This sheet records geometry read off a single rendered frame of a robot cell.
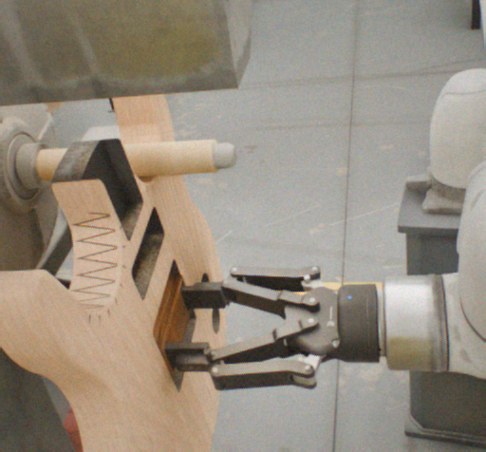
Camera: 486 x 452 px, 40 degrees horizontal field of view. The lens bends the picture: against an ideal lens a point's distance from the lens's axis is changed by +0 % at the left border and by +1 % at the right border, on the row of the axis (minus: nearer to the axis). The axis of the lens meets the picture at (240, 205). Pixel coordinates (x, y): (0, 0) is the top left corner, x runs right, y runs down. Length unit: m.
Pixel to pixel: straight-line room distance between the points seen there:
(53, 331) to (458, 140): 1.06
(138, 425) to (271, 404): 1.44
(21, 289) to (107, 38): 0.17
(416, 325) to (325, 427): 1.36
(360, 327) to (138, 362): 0.20
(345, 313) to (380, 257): 1.86
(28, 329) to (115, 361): 0.11
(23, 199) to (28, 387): 0.42
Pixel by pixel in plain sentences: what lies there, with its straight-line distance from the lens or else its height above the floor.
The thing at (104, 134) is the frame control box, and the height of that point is 1.12.
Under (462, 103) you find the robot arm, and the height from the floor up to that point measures 0.94.
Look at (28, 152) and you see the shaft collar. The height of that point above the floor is 1.27.
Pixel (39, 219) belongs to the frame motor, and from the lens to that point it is 0.75.
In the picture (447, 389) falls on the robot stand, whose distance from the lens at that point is 1.80.
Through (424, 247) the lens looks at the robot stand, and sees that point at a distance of 1.50.
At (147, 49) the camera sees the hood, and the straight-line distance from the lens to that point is 0.44.
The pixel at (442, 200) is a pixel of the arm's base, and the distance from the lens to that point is 1.49.
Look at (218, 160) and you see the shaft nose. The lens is 0.63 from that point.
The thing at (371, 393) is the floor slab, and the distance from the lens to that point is 2.04.
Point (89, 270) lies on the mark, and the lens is 0.58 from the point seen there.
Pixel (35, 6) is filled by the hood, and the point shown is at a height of 1.45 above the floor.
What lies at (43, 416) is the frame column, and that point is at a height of 0.78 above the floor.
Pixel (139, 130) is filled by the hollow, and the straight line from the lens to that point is 0.69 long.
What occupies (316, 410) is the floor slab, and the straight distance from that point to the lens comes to 2.01.
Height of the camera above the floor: 1.56
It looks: 33 degrees down
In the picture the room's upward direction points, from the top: 11 degrees counter-clockwise
